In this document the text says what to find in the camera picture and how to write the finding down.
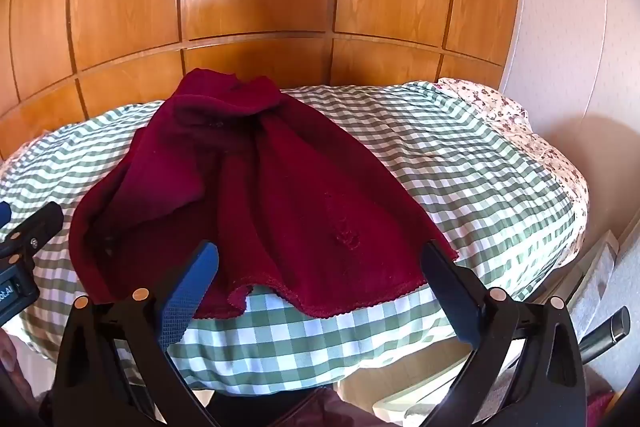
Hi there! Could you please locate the black cylindrical handle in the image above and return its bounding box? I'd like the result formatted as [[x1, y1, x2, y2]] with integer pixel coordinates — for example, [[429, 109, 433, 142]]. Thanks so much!
[[578, 306, 631, 364]]

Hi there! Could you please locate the green white checkered bedspread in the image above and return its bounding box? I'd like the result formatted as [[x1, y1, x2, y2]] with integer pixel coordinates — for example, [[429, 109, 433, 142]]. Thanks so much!
[[1, 81, 584, 395]]

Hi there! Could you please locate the glossy wooden panel wardrobe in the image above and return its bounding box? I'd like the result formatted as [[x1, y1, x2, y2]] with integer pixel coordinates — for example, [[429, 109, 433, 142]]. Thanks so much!
[[1, 0, 518, 156]]

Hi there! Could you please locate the dark red knit sweater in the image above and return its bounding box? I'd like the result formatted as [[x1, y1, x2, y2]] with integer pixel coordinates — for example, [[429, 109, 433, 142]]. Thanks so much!
[[68, 69, 452, 319]]

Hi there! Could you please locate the floral pink bedsheet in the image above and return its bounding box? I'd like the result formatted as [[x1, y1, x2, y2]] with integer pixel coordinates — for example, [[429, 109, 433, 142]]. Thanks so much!
[[435, 78, 589, 234]]

